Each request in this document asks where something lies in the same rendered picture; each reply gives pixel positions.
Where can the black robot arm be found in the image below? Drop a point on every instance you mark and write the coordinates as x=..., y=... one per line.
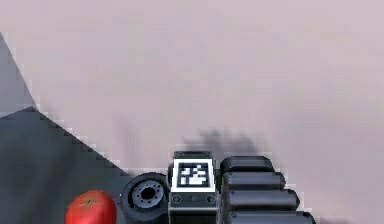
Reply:
x=253, y=200

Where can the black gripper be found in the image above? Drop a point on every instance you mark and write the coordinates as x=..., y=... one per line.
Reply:
x=146, y=195

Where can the red tomato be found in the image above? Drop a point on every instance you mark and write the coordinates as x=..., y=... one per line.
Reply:
x=90, y=208

